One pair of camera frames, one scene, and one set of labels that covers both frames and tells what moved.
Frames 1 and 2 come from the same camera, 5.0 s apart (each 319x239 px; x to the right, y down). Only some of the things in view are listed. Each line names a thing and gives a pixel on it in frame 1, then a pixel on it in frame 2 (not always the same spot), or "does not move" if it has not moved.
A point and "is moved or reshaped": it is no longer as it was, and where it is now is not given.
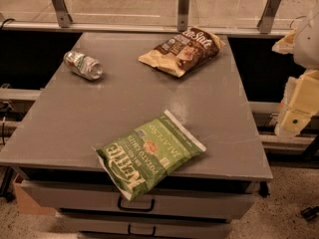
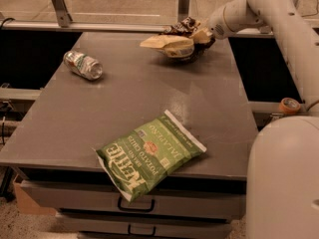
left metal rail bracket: (63, 15) does not move
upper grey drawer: (170, 199) does not move
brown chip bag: (184, 51) is moved or reshaped
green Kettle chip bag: (138, 161) does not move
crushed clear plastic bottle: (83, 65) does not move
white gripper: (308, 42) to (216, 26)
